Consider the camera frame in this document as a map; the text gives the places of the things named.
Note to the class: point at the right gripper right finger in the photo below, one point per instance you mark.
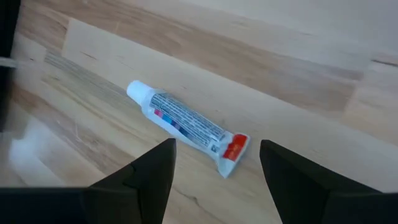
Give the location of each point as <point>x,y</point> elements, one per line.
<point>326,202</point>

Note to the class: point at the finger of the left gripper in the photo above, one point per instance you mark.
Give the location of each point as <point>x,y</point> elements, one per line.
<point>7,31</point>

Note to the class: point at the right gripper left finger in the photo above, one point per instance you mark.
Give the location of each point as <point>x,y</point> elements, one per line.
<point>93,205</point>

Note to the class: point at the white travel toothpaste tube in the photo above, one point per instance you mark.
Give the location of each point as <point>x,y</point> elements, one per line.
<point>186,124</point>

